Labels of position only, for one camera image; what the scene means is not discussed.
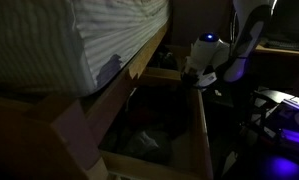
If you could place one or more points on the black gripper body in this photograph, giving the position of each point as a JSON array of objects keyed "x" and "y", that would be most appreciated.
[{"x": 190, "y": 77}]

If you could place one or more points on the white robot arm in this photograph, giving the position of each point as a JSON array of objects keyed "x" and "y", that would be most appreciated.
[{"x": 249, "y": 33}]

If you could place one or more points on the wooden drawer with dark garments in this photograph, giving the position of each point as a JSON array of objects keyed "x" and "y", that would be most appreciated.
[{"x": 159, "y": 75}]

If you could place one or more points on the black bundled garment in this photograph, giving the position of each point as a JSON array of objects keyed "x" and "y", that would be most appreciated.
[{"x": 164, "y": 60}]

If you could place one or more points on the wooden drawer with orange garment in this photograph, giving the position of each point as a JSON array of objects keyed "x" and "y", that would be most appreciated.
[{"x": 202, "y": 133}]

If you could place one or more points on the small white tag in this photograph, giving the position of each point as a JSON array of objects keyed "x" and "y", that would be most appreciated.
[{"x": 218, "y": 92}]

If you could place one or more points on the crumpled dark cloth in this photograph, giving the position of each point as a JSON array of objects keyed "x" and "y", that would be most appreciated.
[{"x": 144, "y": 143}]

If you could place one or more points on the wooden desk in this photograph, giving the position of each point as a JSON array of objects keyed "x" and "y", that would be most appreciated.
[{"x": 279, "y": 51}]

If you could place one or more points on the black keyboard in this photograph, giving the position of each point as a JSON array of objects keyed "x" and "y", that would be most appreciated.
[{"x": 285, "y": 45}]

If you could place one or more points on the white striped mattress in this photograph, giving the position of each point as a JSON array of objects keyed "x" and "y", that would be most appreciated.
[{"x": 39, "y": 43}]

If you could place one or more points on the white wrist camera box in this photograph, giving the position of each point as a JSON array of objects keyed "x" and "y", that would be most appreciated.
[{"x": 207, "y": 80}]

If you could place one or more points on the wooden bed frame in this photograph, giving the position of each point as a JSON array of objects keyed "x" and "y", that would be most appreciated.
[{"x": 105, "y": 106}]

